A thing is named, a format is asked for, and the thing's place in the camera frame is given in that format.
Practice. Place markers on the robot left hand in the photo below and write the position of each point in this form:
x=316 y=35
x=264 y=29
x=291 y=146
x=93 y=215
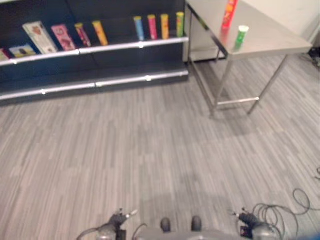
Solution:
x=119 y=218

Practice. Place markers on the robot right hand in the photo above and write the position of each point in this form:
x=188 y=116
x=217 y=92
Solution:
x=247 y=218

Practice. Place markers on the robot left foot dark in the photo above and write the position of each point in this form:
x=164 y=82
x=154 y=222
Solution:
x=165 y=224

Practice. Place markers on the robot foot dark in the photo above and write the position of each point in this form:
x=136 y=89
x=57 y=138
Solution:
x=196 y=223
x=165 y=224

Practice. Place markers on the robot right foot dark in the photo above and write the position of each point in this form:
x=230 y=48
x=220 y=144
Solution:
x=196 y=223

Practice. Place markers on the robot body grey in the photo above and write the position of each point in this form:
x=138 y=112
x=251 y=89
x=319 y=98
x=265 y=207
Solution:
x=190 y=235

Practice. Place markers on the dark shelf unit silver rails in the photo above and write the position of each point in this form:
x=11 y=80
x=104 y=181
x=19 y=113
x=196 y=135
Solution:
x=120 y=65

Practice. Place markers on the small green chip can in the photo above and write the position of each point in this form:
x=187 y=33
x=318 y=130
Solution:
x=241 y=37

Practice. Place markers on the stainless steel table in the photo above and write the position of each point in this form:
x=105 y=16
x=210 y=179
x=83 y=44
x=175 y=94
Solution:
x=260 y=35

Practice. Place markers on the maroon chip can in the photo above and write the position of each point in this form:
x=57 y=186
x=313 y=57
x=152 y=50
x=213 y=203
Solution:
x=83 y=35

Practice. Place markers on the pink snack box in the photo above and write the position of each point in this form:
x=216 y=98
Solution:
x=63 y=37

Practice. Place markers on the blue chip can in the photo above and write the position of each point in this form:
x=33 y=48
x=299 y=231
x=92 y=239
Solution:
x=139 y=28

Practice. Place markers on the small blue yellow box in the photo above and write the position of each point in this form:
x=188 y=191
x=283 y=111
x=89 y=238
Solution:
x=22 y=51

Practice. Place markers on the pink chip can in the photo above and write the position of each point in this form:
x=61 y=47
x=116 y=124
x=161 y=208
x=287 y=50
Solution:
x=152 y=27

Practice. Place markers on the orange chip can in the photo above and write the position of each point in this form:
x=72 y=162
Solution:
x=164 y=26

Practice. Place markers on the white snack box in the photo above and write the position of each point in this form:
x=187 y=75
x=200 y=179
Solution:
x=40 y=37

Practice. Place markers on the dark red snack box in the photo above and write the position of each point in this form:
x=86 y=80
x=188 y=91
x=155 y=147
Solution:
x=3 y=54

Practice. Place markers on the green yellow chip can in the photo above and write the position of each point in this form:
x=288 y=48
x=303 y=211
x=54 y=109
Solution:
x=180 y=24

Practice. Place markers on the tall red chip can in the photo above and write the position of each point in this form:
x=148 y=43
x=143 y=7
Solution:
x=228 y=15

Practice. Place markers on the black equipment by wall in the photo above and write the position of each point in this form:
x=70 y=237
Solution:
x=315 y=53

